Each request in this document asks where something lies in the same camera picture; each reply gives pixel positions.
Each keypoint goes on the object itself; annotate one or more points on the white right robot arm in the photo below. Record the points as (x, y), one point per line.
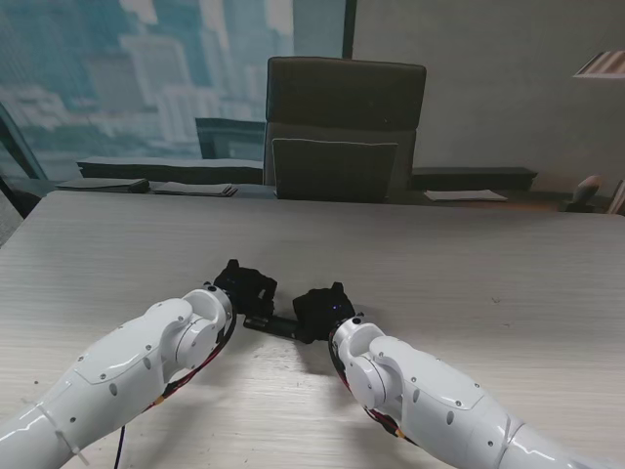
(439, 396)

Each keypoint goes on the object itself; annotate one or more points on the dark window pillar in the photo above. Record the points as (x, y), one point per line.
(349, 29)

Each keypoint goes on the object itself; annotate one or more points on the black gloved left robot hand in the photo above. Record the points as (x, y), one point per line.
(246, 288)

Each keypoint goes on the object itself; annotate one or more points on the grey folder stack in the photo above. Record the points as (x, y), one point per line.
(195, 189)

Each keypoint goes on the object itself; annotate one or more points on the grey slanted metal bar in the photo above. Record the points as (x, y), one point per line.
(19, 146)

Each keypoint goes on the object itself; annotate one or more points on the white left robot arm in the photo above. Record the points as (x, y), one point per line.
(127, 376)

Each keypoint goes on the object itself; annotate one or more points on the white paper sheet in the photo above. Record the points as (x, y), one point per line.
(464, 195)

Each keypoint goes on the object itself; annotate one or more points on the small desk ornament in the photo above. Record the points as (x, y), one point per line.
(583, 195)

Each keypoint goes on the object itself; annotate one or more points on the black remote control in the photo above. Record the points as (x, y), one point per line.
(273, 326)

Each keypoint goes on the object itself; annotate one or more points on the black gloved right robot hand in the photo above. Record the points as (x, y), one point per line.
(322, 312)

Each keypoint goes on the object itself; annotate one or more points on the short dark bench cushion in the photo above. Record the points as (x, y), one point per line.
(473, 177)

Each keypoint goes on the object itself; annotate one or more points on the long dark bench cushion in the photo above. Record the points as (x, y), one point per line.
(171, 171)

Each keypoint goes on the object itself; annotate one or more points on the dark grey folder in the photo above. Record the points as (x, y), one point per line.
(107, 184)

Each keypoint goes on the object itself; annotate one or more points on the light wooden board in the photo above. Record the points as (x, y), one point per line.
(617, 200)

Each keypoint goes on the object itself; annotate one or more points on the dark grey office chair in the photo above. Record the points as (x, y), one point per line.
(342, 107)

